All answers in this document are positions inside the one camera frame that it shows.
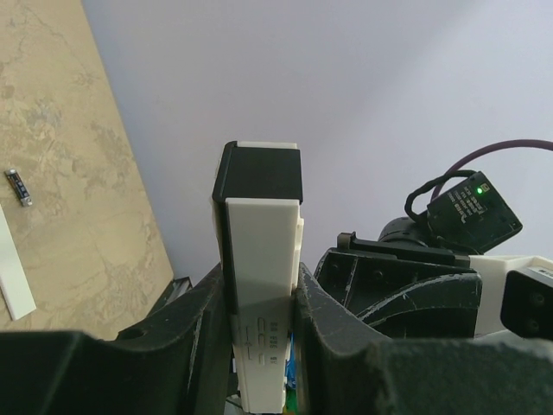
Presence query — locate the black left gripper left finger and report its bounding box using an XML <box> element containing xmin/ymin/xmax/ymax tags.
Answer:
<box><xmin>1</xmin><ymin>266</ymin><xmax>232</xmax><ymax>414</ymax></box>

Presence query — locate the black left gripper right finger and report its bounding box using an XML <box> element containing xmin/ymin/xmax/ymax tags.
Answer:
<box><xmin>294</xmin><ymin>265</ymin><xmax>552</xmax><ymax>414</ymax></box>

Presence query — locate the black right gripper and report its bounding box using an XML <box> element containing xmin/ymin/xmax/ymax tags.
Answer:
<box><xmin>315</xmin><ymin>217</ymin><xmax>482</xmax><ymax>339</ymax></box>

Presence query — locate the white remote battery cover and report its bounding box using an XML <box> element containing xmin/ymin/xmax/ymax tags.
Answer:
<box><xmin>1</xmin><ymin>210</ymin><xmax>36</xmax><ymax>321</ymax></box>

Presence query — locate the white remote control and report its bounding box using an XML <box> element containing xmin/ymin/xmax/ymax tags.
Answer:
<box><xmin>212</xmin><ymin>141</ymin><xmax>304</xmax><ymax>413</ymax></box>

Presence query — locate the black AAA battery far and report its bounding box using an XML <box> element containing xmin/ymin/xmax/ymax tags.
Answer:
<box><xmin>4</xmin><ymin>169</ymin><xmax>33</xmax><ymax>207</ymax></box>

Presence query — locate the aluminium frame rail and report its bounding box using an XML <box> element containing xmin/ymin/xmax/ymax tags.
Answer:
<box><xmin>147</xmin><ymin>277</ymin><xmax>193</xmax><ymax>316</ymax></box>

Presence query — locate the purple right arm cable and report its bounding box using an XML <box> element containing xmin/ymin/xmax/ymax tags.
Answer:
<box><xmin>435</xmin><ymin>137</ymin><xmax>553</xmax><ymax>191</ymax></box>

